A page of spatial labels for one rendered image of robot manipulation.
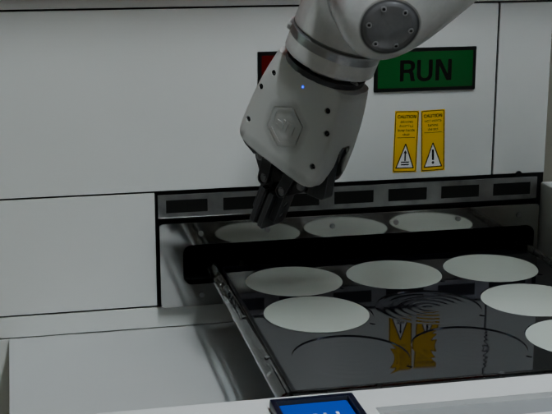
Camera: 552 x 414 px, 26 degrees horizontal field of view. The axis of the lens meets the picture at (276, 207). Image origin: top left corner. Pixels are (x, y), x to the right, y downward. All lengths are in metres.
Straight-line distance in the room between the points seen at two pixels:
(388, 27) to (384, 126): 0.41
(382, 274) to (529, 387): 0.45
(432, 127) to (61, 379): 0.49
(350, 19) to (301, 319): 0.32
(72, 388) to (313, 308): 0.25
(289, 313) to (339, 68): 0.25
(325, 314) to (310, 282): 0.10
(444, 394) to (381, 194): 0.56
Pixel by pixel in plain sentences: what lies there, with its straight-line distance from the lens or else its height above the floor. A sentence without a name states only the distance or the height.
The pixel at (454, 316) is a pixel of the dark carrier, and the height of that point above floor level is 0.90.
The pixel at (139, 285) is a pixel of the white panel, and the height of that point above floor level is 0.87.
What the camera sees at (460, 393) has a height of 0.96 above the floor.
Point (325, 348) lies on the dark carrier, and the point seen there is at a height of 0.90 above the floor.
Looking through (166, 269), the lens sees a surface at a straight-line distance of 1.31.
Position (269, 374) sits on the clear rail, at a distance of 1.00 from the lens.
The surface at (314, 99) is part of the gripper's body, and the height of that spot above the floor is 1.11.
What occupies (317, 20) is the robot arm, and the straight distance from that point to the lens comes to 1.03.
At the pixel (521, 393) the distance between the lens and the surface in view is 0.83.
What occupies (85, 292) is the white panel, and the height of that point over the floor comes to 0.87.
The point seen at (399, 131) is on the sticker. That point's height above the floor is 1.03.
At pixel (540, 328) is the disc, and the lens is 1.13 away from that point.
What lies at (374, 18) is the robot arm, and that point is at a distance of 0.94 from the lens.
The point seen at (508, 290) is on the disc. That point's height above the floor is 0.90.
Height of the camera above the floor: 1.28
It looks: 14 degrees down
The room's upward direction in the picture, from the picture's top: straight up
